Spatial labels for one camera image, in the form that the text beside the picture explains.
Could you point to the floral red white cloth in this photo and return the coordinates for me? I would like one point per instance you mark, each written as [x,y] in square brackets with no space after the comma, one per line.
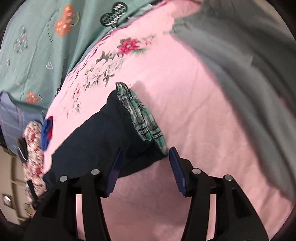
[34,153]

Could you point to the teal printed curtain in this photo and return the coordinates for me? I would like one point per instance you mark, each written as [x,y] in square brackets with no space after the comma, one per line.
[41,46]

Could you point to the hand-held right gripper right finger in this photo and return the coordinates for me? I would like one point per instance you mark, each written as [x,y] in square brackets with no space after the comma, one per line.
[177,172]

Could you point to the pink floral bed sheet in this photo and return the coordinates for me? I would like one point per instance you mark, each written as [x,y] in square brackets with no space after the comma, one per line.
[189,111]

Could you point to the dark navy pants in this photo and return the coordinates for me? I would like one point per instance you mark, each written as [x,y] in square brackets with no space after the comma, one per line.
[111,129]

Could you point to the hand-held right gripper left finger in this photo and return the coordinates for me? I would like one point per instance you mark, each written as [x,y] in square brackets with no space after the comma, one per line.
[113,170]

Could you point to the grey blanket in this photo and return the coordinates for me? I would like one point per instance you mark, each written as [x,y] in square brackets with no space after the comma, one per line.
[249,69]

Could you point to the pale blue checked cloth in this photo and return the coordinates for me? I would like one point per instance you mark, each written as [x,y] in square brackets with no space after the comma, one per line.
[13,120]

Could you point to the blue and red cloth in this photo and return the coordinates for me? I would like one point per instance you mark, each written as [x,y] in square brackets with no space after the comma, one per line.
[47,132]

